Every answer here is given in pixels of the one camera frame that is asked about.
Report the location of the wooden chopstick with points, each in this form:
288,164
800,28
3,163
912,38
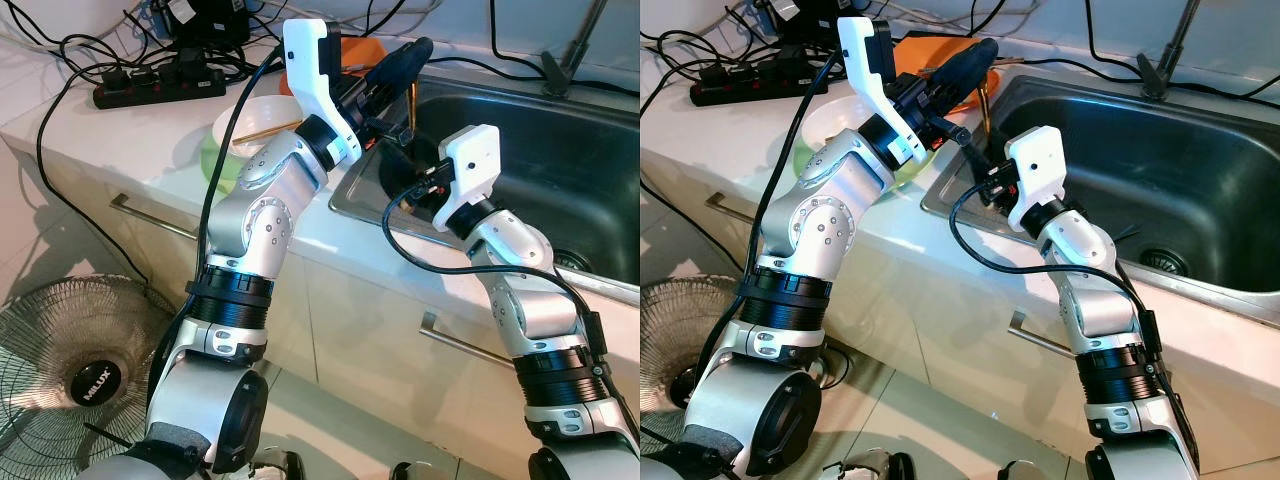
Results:
986,115
410,105
270,129

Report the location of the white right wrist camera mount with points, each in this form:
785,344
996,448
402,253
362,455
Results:
470,160
1035,165

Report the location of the robot right leg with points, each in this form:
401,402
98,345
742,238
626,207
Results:
405,472
1015,472

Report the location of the large black power adapter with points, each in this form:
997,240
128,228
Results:
205,25
800,20

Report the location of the black power strip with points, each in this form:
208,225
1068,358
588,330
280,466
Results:
150,92
740,92

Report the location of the beige sink cabinet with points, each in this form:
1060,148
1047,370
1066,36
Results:
960,340
370,330

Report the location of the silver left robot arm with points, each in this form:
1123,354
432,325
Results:
820,230
250,230

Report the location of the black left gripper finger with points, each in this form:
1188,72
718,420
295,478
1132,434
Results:
405,55
400,75
968,55
962,78

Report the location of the stainless steel sink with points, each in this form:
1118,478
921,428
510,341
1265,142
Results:
1180,170
560,180

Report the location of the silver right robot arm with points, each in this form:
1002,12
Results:
540,310
1100,310

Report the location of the black stand pole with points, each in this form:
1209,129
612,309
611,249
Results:
1155,80
558,75

